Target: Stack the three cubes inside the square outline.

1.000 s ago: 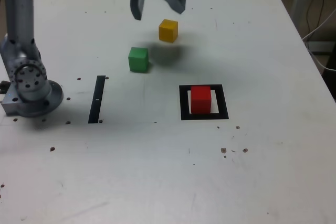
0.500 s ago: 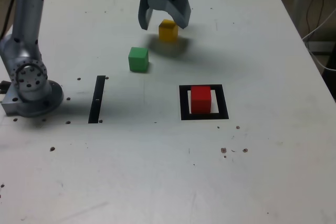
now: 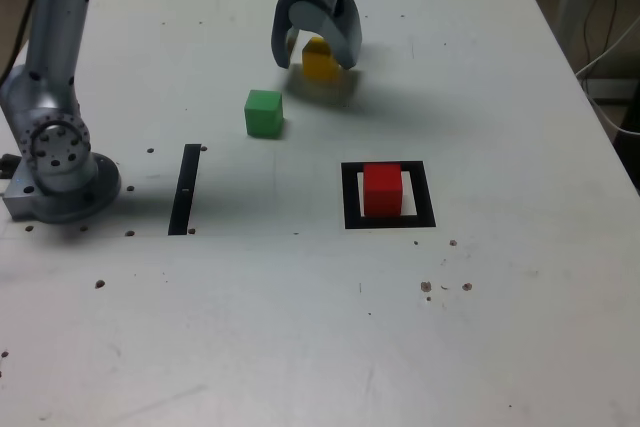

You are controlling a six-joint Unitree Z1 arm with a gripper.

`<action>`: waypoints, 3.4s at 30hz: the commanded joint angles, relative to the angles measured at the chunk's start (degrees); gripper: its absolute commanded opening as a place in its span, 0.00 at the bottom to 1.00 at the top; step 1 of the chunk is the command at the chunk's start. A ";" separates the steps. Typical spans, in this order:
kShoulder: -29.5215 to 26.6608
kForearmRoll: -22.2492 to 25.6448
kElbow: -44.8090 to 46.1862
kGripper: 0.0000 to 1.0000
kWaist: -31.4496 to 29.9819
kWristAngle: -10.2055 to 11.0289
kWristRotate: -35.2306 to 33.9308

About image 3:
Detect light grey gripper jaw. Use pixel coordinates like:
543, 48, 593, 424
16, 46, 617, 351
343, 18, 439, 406
291, 0, 365, 72

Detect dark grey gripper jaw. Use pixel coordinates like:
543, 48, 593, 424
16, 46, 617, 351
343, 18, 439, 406
270, 0, 302, 70

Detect yellow cube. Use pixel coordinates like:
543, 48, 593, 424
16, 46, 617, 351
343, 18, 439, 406
301, 36, 342, 85

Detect green cube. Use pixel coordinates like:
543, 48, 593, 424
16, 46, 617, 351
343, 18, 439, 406
242, 88, 286, 140

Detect red cube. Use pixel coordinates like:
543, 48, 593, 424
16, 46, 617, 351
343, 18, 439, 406
361, 162, 405, 219

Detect black tape square outline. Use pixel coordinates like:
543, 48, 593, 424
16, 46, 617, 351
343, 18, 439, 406
340, 160, 438, 231

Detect black tape strip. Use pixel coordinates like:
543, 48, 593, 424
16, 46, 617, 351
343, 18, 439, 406
166, 142, 203, 237

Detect white cable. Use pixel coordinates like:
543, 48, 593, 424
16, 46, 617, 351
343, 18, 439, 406
574, 11, 640, 138

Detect white wall trunking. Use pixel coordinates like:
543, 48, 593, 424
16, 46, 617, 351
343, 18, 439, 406
583, 76, 640, 102

